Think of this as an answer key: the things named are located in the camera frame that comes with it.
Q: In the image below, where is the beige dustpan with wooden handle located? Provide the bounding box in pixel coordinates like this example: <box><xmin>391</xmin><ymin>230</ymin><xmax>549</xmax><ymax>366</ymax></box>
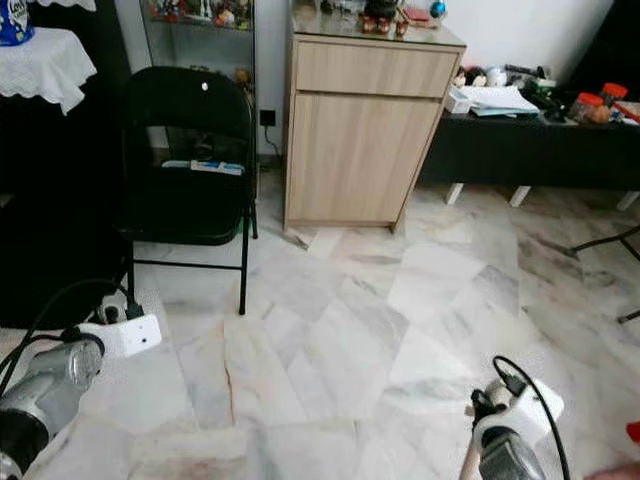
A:
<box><xmin>458</xmin><ymin>378</ymin><xmax>511</xmax><ymax>480</ymax></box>

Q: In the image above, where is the black low table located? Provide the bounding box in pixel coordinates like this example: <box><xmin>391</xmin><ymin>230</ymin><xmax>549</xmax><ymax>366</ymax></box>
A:
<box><xmin>420</xmin><ymin>90</ymin><xmax>640</xmax><ymax>211</ymax></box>

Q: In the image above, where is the black upright piano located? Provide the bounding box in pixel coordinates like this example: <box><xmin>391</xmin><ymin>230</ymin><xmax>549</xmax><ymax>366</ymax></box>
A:
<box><xmin>0</xmin><ymin>0</ymin><xmax>133</xmax><ymax>331</ymax></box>

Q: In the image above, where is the light wood drawer cabinet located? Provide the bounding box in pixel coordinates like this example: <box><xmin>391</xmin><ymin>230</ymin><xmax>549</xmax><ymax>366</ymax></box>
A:
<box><xmin>282</xmin><ymin>8</ymin><xmax>467</xmax><ymax>233</ymax></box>

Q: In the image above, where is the white paper stack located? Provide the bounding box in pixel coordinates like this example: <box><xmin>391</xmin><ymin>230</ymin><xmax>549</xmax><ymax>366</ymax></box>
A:
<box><xmin>450</xmin><ymin>85</ymin><xmax>542</xmax><ymax>119</ymax></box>

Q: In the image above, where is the red lidded jar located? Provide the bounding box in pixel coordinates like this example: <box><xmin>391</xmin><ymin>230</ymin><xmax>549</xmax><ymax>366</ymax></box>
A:
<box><xmin>570</xmin><ymin>92</ymin><xmax>612</xmax><ymax>126</ymax></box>
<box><xmin>600</xmin><ymin>82</ymin><xmax>630</xmax><ymax>107</ymax></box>

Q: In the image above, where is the blue white book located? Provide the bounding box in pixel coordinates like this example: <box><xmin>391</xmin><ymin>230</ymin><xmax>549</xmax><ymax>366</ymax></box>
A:
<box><xmin>160</xmin><ymin>158</ymin><xmax>247</xmax><ymax>178</ymax></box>

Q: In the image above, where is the white lace cloth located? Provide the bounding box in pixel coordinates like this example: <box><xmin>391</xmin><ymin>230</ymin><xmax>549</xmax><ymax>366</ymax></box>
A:
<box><xmin>0</xmin><ymin>40</ymin><xmax>98</xmax><ymax>115</ymax></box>
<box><xmin>32</xmin><ymin>0</ymin><xmax>97</xmax><ymax>12</ymax></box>

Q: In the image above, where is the red book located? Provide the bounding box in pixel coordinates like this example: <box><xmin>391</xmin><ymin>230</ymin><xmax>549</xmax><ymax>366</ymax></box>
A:
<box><xmin>400</xmin><ymin>5</ymin><xmax>434</xmax><ymax>27</ymax></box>

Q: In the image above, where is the blue white container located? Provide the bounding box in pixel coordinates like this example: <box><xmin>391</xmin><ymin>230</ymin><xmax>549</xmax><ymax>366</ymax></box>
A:
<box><xmin>0</xmin><ymin>0</ymin><xmax>38</xmax><ymax>48</ymax></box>

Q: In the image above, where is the black folding chair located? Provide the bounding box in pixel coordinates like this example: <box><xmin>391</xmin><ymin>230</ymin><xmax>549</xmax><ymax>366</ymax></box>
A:
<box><xmin>117</xmin><ymin>65</ymin><xmax>259</xmax><ymax>317</ymax></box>

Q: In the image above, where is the glass display cabinet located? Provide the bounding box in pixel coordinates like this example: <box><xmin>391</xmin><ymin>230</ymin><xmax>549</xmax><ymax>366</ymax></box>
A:
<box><xmin>140</xmin><ymin>0</ymin><xmax>259</xmax><ymax>176</ymax></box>

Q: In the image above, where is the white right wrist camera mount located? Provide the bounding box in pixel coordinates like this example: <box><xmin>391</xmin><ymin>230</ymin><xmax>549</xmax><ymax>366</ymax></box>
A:
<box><xmin>472</xmin><ymin>378</ymin><xmax>567</xmax><ymax>451</ymax></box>

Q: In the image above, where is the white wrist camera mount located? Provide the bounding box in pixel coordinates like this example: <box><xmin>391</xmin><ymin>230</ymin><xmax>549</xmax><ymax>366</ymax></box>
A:
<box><xmin>472</xmin><ymin>378</ymin><xmax>567</xmax><ymax>451</ymax></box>
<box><xmin>100</xmin><ymin>313</ymin><xmax>164</xmax><ymax>359</ymax></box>

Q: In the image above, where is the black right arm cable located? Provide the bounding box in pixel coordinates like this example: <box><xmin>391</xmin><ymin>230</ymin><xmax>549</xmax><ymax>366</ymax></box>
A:
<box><xmin>492</xmin><ymin>355</ymin><xmax>571</xmax><ymax>480</ymax></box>

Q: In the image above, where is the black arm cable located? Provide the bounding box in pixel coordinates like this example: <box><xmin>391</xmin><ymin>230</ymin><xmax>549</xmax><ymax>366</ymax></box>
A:
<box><xmin>0</xmin><ymin>278</ymin><xmax>146</xmax><ymax>396</ymax></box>
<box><xmin>492</xmin><ymin>355</ymin><xmax>571</xmax><ymax>480</ymax></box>

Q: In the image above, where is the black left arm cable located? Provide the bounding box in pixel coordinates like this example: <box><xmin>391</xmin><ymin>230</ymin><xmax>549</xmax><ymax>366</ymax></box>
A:
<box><xmin>0</xmin><ymin>278</ymin><xmax>146</xmax><ymax>396</ymax></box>

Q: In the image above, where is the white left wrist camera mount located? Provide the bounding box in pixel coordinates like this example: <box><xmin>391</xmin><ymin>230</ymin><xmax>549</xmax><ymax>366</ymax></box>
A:
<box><xmin>100</xmin><ymin>313</ymin><xmax>164</xmax><ymax>359</ymax></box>

